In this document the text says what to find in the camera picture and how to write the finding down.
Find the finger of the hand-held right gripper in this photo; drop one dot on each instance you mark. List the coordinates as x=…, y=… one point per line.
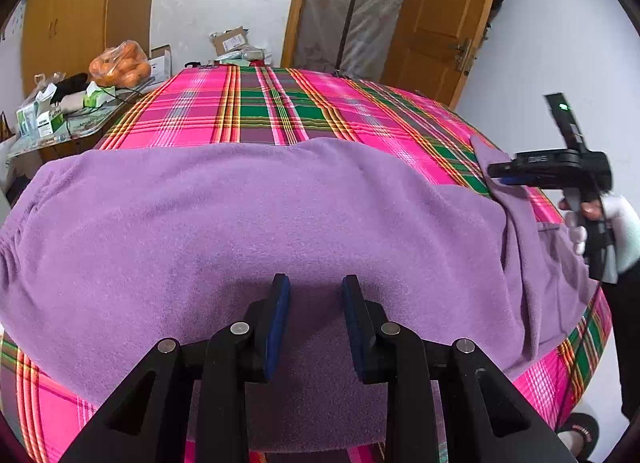
x=512, y=181
x=504, y=169

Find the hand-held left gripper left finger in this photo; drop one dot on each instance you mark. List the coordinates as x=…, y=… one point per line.
x=277, y=328

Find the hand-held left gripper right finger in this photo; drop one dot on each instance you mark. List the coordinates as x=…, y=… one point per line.
x=352, y=328

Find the purple fleece pants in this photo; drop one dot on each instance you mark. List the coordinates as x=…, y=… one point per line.
x=250, y=223

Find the person's right hand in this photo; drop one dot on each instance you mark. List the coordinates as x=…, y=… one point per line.
x=625, y=228

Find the wooden door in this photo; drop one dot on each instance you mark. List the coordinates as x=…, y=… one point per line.
x=440, y=8

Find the person's leg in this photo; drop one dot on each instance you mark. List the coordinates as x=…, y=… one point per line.
x=627, y=333

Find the pink plaid bed sheet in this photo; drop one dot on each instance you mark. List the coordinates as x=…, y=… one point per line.
x=300, y=103

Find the clear plastic door curtain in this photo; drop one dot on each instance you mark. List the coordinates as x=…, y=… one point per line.
x=360, y=3

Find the dark slipper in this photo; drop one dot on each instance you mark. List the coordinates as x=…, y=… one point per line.
x=585, y=430

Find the grey parcel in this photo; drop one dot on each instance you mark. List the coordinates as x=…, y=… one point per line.
x=245, y=57

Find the folding table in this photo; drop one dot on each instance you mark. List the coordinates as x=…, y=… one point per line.
x=85, y=125

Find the white carton box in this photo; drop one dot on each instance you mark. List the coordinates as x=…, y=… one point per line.
x=160, y=63

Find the cardboard box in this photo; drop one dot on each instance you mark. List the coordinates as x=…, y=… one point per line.
x=230, y=40

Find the green tissue box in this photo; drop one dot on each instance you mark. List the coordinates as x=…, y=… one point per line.
x=97, y=95

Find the bag of oranges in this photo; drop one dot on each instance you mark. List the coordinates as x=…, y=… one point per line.
x=120, y=65

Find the white green medicine box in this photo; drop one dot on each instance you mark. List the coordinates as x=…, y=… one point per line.
x=50, y=122

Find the white bag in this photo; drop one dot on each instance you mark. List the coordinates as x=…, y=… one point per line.
x=7, y=163

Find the black cloth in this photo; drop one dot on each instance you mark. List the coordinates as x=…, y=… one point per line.
x=70, y=85

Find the wooden wardrobe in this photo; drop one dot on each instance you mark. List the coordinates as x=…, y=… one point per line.
x=85, y=8

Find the wooden door frame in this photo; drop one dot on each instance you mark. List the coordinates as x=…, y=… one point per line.
x=297, y=3

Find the cartoon wall sticker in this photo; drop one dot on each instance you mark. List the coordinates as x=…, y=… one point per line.
x=12, y=20

